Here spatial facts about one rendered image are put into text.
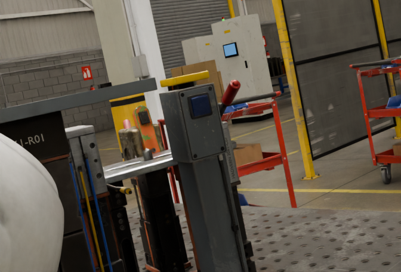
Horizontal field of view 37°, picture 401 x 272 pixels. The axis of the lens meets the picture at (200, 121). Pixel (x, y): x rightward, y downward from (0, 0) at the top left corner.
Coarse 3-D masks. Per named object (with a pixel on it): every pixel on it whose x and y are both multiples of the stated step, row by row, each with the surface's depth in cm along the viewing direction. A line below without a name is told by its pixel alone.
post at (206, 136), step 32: (160, 96) 96; (192, 96) 91; (192, 128) 91; (192, 160) 91; (224, 160) 94; (192, 192) 94; (224, 192) 94; (192, 224) 97; (224, 224) 94; (224, 256) 94
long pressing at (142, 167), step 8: (232, 144) 126; (160, 152) 136; (168, 152) 133; (128, 160) 133; (136, 160) 130; (152, 160) 125; (160, 160) 119; (168, 160) 119; (104, 168) 128; (112, 168) 126; (128, 168) 120; (136, 168) 117; (144, 168) 117; (152, 168) 118; (160, 168) 119; (104, 176) 114; (112, 176) 114; (120, 176) 115; (128, 176) 116
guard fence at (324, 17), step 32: (288, 0) 549; (320, 0) 582; (352, 0) 620; (384, 0) 663; (288, 32) 544; (320, 32) 578; (352, 32) 614; (384, 32) 655; (288, 64) 539; (320, 64) 574; (320, 96) 572; (352, 96) 606; (384, 96) 646; (320, 128) 567; (352, 128) 603; (384, 128) 638
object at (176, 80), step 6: (198, 72) 93; (204, 72) 93; (174, 78) 91; (180, 78) 91; (186, 78) 91; (192, 78) 92; (198, 78) 92; (204, 78) 93; (162, 84) 95; (168, 84) 93; (174, 84) 91; (180, 84) 94; (186, 84) 93; (192, 84) 94
